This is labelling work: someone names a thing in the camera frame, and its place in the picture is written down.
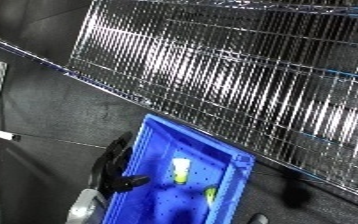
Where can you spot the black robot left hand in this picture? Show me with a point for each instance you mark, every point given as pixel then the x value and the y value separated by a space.
pixel 110 166

